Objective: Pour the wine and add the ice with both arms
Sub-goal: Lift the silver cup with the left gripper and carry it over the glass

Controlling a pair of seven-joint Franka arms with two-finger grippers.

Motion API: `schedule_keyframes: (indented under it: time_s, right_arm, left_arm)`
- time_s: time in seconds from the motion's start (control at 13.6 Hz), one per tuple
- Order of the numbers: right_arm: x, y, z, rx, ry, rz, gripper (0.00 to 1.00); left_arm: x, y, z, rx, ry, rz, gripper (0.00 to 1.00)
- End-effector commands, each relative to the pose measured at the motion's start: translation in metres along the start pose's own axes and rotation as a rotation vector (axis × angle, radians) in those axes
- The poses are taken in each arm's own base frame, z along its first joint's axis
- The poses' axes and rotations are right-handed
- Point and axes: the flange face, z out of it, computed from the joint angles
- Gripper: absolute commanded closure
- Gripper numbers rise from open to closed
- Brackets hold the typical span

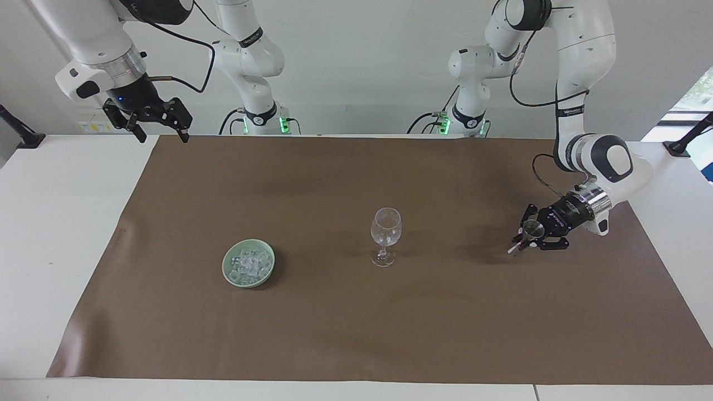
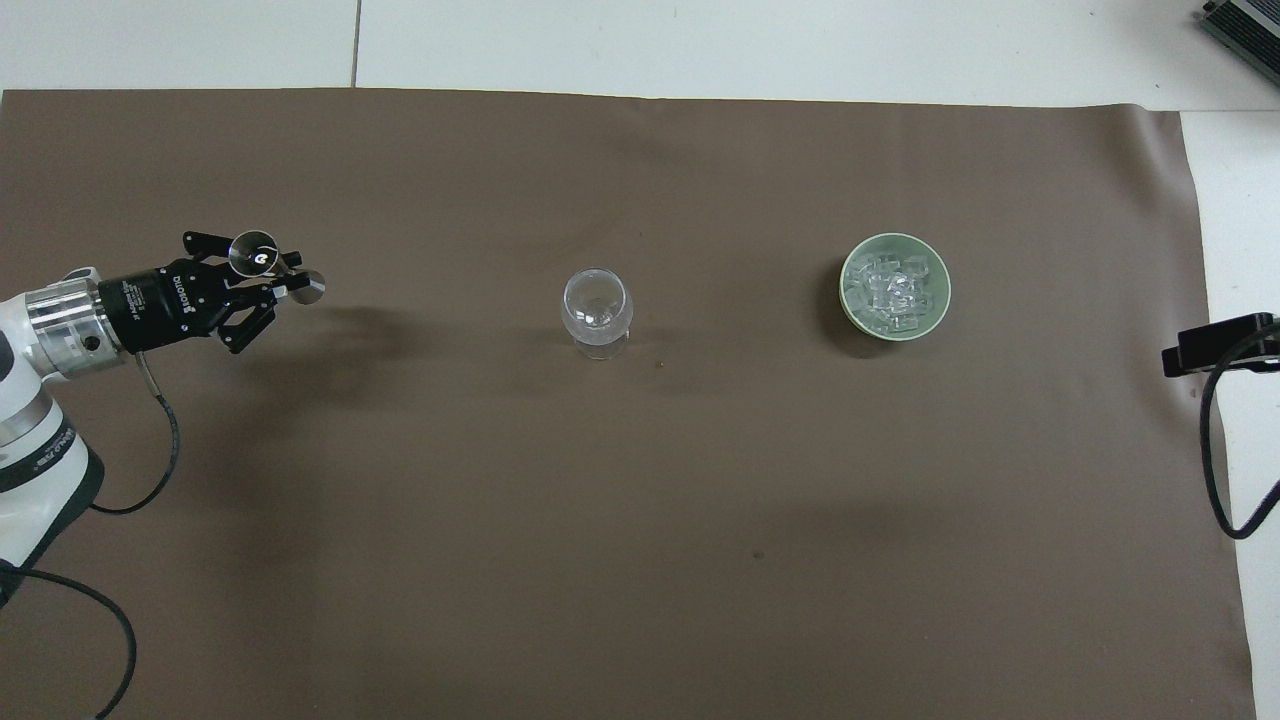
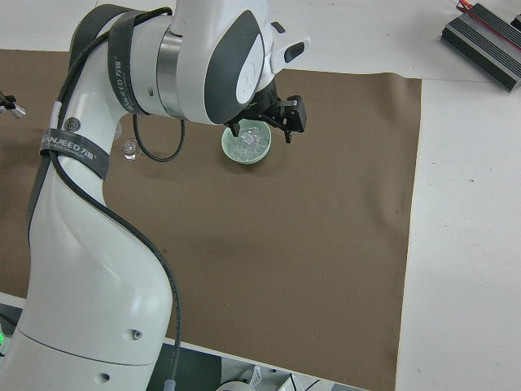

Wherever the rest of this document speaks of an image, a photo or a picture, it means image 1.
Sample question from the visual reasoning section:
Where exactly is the black cable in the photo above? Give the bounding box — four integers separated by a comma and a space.
133, 0, 232, 94
218, 108, 247, 136
406, 86, 461, 135
491, 0, 590, 200

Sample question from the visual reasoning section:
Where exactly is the black stand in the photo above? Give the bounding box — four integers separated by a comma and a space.
0, 104, 46, 149
662, 111, 713, 157

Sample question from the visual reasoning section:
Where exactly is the pile of clear ice cubes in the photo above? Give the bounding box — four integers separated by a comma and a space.
229, 250, 272, 280

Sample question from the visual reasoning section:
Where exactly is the clear wine glass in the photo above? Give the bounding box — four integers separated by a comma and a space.
370, 207, 403, 268

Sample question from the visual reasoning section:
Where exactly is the green ceramic bowl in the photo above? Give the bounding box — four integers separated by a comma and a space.
222, 238, 277, 289

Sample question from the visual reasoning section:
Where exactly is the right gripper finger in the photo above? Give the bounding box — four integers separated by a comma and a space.
146, 97, 194, 144
102, 100, 148, 144

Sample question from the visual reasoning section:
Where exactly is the small spoon with white handle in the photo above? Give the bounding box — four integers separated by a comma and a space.
507, 219, 544, 256

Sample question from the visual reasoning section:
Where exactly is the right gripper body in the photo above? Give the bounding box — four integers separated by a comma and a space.
106, 72, 164, 115

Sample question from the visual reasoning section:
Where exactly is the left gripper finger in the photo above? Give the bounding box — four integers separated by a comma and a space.
516, 203, 544, 242
520, 236, 570, 252

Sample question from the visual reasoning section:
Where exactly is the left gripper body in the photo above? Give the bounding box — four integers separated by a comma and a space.
539, 192, 592, 238

